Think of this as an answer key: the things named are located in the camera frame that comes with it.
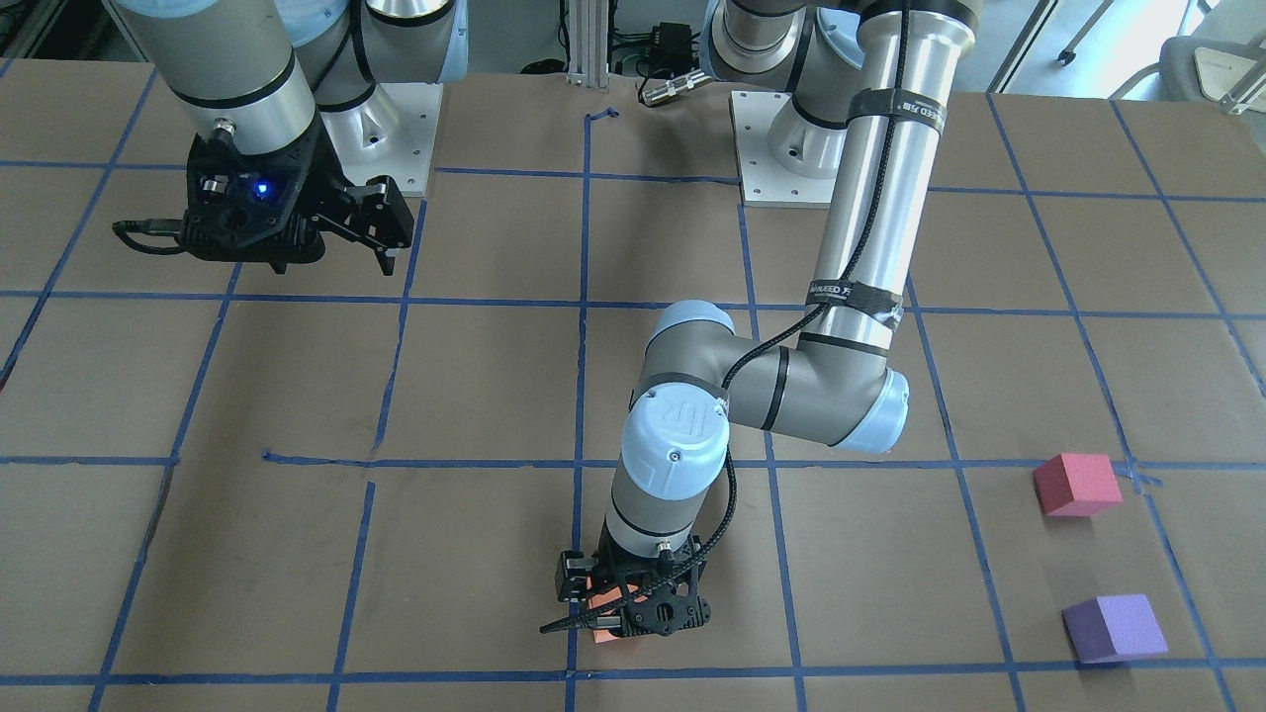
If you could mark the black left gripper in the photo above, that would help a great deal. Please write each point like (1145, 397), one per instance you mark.
(572, 578)

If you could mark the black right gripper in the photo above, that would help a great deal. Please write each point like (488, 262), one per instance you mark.
(318, 190)

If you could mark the orange foam cube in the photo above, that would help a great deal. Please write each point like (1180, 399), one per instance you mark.
(607, 628)

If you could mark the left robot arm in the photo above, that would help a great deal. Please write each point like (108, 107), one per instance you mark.
(864, 89)

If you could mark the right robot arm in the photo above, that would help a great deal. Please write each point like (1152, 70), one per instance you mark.
(295, 126)

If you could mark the pink foam cube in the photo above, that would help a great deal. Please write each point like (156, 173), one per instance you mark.
(1077, 484)

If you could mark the purple foam cube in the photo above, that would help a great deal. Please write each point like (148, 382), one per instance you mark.
(1114, 629)

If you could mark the office chair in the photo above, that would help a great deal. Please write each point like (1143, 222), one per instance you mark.
(1198, 69)

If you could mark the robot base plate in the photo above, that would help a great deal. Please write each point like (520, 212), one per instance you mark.
(391, 133)
(785, 161)

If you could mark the aluminium frame post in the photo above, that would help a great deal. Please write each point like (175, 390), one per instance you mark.
(587, 26)

